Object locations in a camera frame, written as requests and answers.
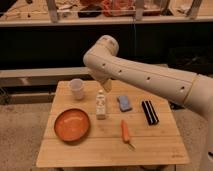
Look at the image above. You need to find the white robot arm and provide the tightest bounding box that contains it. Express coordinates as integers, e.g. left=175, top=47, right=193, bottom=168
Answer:
left=83, top=35, right=213, bottom=171

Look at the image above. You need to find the white glue bottle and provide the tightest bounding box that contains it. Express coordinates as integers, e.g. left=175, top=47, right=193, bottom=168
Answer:
left=96, top=90, right=106, bottom=120

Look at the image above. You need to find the blue sponge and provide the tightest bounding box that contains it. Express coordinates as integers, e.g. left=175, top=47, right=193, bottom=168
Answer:
left=117, top=95, right=132, bottom=112

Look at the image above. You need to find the wooden table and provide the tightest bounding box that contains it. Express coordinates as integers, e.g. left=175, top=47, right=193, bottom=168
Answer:
left=36, top=81, right=189, bottom=168

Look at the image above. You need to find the orange toy carrot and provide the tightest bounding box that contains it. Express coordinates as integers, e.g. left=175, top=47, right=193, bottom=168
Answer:
left=121, top=120, right=134, bottom=149

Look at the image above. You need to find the black rectangular box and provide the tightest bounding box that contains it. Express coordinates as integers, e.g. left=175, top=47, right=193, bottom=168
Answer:
left=141, top=100, right=159, bottom=125

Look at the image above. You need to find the orange bowl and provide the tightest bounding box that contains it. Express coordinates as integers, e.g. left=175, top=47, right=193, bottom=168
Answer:
left=54, top=108, right=90, bottom=142

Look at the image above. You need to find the red cloth on shelf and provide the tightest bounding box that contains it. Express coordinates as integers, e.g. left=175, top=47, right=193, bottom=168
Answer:
left=101, top=0, right=135, bottom=17

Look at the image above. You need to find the long wooden bench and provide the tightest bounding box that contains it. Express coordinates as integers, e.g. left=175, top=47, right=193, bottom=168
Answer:
left=0, top=63, right=171, bottom=88

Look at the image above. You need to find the vertical black cable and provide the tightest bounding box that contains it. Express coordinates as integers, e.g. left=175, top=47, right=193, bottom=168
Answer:
left=132, top=16, right=139, bottom=65

